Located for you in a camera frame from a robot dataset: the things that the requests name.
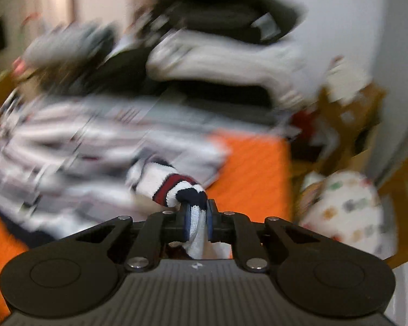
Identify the polka dot white bag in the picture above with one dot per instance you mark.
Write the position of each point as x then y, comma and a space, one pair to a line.
346, 210

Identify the folded black sweater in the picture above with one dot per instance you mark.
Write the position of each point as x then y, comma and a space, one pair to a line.
129, 68

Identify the brown patterned sweater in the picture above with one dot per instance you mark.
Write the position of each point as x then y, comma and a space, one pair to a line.
61, 78

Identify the folded white garment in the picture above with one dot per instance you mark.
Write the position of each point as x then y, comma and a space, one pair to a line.
217, 61

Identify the stack of black folded clothes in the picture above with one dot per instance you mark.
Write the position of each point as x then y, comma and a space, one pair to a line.
224, 93

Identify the brown cardboard box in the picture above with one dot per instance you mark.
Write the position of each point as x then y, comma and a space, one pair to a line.
357, 129

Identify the orange patterned tablecloth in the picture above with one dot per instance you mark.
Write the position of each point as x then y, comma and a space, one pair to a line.
255, 176

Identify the navy white red striped sweater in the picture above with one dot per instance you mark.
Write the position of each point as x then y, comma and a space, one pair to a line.
88, 149

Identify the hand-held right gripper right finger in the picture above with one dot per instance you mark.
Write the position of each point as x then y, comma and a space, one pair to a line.
210, 220

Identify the grey fluffy sweater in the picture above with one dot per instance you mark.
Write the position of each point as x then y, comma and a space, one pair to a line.
64, 44

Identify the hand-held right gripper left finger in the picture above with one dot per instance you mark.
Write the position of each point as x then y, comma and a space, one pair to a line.
187, 220

